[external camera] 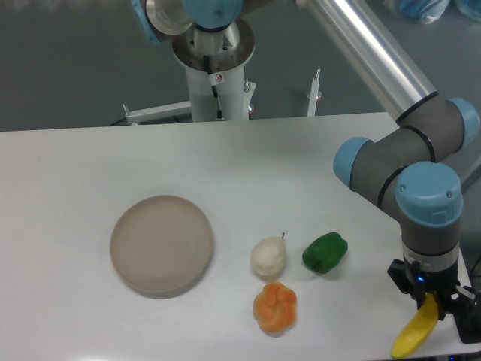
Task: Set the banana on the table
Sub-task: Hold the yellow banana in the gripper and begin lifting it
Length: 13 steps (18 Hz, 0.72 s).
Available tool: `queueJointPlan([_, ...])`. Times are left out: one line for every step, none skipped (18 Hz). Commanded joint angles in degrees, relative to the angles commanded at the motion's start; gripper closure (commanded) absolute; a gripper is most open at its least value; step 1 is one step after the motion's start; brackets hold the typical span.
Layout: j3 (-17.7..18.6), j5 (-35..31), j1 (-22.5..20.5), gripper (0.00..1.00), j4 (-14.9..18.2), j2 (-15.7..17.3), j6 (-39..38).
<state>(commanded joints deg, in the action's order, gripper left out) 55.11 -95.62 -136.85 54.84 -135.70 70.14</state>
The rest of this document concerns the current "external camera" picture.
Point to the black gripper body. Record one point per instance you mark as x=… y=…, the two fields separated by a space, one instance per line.
x=407 y=277

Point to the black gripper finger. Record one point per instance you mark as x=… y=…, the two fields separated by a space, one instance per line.
x=456 y=300
x=419 y=295

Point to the yellow banana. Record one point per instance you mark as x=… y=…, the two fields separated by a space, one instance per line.
x=417 y=331

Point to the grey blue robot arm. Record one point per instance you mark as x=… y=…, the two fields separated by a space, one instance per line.
x=403 y=174

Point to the black device at edge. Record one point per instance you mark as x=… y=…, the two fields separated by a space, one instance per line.
x=468 y=326

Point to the green bell pepper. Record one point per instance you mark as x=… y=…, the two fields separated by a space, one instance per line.
x=325 y=253

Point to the orange knot bread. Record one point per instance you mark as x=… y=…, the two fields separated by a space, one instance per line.
x=275 y=308

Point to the white pear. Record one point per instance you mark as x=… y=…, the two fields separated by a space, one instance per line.
x=268 y=257

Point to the beige round plate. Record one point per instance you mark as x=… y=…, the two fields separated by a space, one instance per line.
x=161 y=246

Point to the blue plastic bag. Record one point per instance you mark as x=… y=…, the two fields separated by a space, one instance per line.
x=418 y=11

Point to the white right pedestal leg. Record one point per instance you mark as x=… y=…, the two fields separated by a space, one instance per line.
x=314 y=94

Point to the white pedestal leg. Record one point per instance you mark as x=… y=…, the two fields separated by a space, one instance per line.
x=156 y=113
x=314 y=94

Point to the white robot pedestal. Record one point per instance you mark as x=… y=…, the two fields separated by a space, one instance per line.
x=214 y=63

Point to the white left pedestal leg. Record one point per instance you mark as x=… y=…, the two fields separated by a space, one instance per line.
x=156 y=113

